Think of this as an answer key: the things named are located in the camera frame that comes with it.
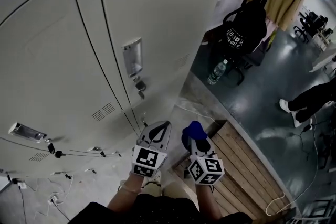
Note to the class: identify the pale pink garment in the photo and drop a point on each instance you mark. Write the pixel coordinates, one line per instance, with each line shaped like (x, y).
(270, 24)

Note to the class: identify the black key bunch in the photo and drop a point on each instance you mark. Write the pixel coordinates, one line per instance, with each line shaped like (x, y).
(52, 149)
(102, 153)
(143, 119)
(140, 86)

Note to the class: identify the person's black shirt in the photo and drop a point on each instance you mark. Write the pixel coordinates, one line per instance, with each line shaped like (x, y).
(157, 211)

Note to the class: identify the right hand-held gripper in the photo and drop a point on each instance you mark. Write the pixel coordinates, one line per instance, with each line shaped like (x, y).
(206, 170)

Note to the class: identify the metal rack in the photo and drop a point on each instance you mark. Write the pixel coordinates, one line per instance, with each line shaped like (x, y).
(315, 211)

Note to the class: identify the blue cloth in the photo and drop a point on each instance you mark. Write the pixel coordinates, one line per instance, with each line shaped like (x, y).
(194, 132)

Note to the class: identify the wooden pallet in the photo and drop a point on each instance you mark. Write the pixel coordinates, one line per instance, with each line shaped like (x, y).
(241, 165)

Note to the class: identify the person's right forearm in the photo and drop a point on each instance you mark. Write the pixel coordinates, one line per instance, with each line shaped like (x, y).
(207, 202)

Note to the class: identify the grey metal locker cabinet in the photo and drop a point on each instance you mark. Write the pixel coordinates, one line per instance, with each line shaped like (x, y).
(65, 47)

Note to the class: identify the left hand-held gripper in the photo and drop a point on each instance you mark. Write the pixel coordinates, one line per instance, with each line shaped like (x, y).
(145, 162)

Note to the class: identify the black office chair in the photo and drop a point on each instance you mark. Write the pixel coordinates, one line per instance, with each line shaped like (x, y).
(302, 27)

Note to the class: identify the person's left forearm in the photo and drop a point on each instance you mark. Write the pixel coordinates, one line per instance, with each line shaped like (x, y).
(123, 196)

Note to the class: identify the clear plastic water bottle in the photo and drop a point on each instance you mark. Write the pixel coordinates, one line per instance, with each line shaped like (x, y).
(218, 72)

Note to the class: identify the white power strip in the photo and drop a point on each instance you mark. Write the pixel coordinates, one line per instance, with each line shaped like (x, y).
(22, 185)
(53, 200)

